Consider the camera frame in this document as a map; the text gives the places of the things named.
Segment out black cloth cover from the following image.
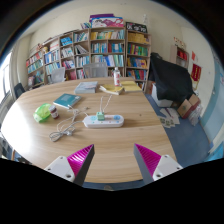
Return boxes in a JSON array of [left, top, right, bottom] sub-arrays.
[[149, 52, 194, 102]]

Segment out small red-label jar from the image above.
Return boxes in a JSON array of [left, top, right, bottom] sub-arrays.
[[49, 105, 59, 119]]

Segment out pink poster boards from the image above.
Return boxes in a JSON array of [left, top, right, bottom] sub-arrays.
[[89, 14, 124, 28]]

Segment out black sign board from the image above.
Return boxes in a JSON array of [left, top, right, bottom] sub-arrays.
[[126, 22, 147, 33]]

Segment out papers on floor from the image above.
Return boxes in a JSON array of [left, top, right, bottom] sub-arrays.
[[159, 108, 180, 128]]

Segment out grey mesh office chair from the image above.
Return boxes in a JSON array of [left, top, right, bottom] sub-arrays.
[[83, 62, 108, 78]]

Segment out grey book stack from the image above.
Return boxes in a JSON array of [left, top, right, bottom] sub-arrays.
[[74, 81, 98, 94]]

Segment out cardboard box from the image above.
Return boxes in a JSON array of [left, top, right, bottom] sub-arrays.
[[177, 94, 200, 119]]

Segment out white storage box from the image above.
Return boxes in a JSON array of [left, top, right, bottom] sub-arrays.
[[150, 83, 174, 108]]

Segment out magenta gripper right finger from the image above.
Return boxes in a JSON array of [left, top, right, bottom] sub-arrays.
[[134, 144, 182, 184]]

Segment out red wall hanging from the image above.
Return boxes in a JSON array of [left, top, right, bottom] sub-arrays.
[[191, 64, 202, 81]]

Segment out wooden bookshelf with books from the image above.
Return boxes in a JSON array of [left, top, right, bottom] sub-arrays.
[[26, 27, 151, 91]]

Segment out white power strip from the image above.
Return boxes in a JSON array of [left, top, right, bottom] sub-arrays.
[[83, 115, 124, 128]]

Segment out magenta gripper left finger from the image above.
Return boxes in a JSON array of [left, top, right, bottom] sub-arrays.
[[45, 144, 95, 186]]

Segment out yellow book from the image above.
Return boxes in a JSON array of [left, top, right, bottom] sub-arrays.
[[99, 84, 123, 95]]

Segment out white office chair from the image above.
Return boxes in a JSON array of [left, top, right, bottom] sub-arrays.
[[51, 67, 65, 84]]

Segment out yellow folder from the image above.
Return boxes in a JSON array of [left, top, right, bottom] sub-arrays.
[[121, 81, 142, 92]]

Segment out white bottle red label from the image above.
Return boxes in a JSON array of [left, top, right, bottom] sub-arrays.
[[113, 67, 120, 86]]

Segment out teal book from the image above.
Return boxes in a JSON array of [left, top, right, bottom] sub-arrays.
[[53, 94, 81, 109]]

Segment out white power strip cord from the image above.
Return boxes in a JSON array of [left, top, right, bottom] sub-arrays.
[[48, 106, 90, 143]]

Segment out dark chair at window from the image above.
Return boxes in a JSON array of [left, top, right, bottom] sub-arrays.
[[14, 83, 25, 98]]

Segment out green plastic bag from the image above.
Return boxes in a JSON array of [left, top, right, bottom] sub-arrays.
[[33, 103, 50, 122]]

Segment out white charger cable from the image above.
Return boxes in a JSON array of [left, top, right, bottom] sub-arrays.
[[99, 94, 114, 114]]

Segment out green charger plug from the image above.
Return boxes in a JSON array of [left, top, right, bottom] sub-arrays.
[[96, 112, 105, 121]]

